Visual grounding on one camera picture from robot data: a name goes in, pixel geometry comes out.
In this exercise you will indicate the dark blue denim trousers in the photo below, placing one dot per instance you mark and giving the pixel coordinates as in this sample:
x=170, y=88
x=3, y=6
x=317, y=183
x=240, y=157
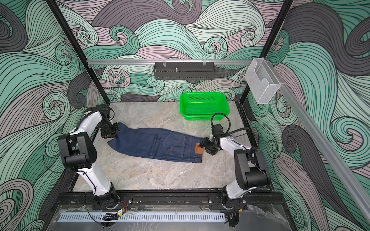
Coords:
x=158, y=144

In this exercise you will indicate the aluminium rail back wall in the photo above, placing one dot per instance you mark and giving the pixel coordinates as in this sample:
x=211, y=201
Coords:
x=153, y=61

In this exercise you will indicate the white slotted cable duct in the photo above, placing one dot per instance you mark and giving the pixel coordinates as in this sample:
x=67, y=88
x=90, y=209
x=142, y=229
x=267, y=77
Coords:
x=145, y=217

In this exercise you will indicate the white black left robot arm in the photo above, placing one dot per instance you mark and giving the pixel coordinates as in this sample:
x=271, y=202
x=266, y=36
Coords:
x=78, y=153

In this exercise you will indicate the aluminium rail right wall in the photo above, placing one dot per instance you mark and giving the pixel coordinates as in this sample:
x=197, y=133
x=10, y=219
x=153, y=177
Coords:
x=344, y=173

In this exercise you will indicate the black corner frame post left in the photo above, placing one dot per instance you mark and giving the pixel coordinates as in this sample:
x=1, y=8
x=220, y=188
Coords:
x=76, y=47

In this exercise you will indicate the black corner frame post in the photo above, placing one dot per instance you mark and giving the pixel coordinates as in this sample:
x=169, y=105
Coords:
x=76, y=47
x=271, y=39

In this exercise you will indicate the black corner frame post right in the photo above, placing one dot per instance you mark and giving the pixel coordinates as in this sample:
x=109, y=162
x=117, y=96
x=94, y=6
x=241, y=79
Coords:
x=271, y=39

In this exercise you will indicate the aluminium rail wall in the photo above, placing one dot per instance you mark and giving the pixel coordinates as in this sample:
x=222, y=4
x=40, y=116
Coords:
x=344, y=173
x=153, y=61

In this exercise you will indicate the green plastic laundry basket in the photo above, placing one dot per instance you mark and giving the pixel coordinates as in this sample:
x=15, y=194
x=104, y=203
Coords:
x=201, y=106

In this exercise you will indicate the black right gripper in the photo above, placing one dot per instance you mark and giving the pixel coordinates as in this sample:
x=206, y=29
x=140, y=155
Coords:
x=205, y=140

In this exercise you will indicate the clear plastic wall holder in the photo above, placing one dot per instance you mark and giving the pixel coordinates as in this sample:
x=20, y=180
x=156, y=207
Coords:
x=262, y=79

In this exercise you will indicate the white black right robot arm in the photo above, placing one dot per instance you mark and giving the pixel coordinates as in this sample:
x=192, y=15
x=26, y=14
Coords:
x=250, y=167

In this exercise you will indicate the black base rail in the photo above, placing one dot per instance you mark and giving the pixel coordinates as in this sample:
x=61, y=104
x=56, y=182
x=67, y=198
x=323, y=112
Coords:
x=202, y=199

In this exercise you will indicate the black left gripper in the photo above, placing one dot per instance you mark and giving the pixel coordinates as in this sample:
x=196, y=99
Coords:
x=112, y=134

